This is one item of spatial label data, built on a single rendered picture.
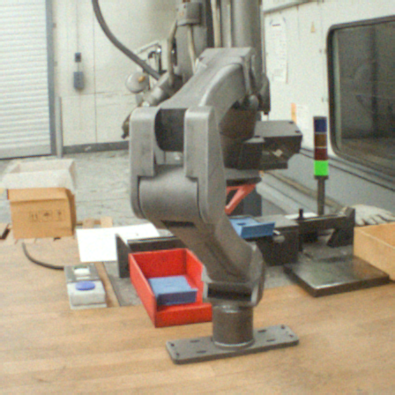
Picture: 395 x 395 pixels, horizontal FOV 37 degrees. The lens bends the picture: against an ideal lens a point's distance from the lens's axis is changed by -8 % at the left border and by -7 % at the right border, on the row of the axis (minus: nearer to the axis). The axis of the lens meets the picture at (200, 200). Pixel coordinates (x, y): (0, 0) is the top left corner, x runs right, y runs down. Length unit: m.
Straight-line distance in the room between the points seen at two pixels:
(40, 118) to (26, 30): 1.55
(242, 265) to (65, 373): 0.30
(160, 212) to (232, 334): 0.29
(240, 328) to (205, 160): 0.34
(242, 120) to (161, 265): 0.46
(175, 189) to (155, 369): 0.32
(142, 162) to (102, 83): 9.77
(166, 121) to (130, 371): 0.38
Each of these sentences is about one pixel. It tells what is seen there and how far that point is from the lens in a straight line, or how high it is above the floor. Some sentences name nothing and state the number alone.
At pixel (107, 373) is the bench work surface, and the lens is 0.89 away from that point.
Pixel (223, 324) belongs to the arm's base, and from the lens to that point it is 0.91.
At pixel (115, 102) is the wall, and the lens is 10.46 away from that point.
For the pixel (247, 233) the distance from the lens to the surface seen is 1.22.
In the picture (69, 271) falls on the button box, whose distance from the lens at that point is 1.25.
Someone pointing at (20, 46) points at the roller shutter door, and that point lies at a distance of 10.44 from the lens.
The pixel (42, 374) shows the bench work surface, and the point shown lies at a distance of 0.90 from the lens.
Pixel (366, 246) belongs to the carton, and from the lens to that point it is 1.31.
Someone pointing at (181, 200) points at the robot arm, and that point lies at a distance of 0.66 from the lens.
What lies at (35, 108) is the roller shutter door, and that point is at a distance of 10.41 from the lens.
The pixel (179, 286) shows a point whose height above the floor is 0.91.
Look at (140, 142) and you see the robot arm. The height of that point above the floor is 1.24.
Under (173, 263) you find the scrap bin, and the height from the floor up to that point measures 0.93.
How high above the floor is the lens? 1.32
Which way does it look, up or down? 12 degrees down
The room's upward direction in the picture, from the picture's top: 2 degrees counter-clockwise
